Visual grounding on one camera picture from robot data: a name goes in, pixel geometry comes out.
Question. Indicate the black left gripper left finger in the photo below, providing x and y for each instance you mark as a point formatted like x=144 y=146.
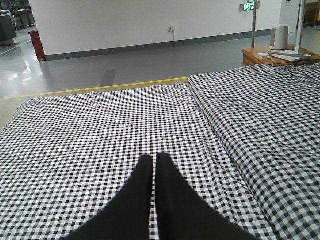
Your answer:
x=127 y=216

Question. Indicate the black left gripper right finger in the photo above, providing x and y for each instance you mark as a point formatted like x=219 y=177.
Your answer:
x=182 y=214

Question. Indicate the checkered bed sheet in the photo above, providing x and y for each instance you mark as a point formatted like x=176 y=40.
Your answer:
x=62 y=159

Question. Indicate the checkered folded quilt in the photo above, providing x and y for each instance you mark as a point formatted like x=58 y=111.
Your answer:
x=268 y=120

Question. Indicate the wooden nightstand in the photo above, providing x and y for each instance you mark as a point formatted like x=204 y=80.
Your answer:
x=251 y=57

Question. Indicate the white charger adapter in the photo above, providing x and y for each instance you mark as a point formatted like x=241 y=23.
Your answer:
x=263 y=56

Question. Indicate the white cylindrical speaker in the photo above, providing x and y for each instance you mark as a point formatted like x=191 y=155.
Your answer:
x=279 y=37

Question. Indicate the green exit sign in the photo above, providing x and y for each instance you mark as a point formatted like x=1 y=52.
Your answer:
x=249 y=6

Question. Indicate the grey metal pole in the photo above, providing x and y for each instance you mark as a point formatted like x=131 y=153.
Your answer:
x=254 y=23

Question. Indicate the wall power socket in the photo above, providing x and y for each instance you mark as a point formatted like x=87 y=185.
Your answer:
x=172 y=28

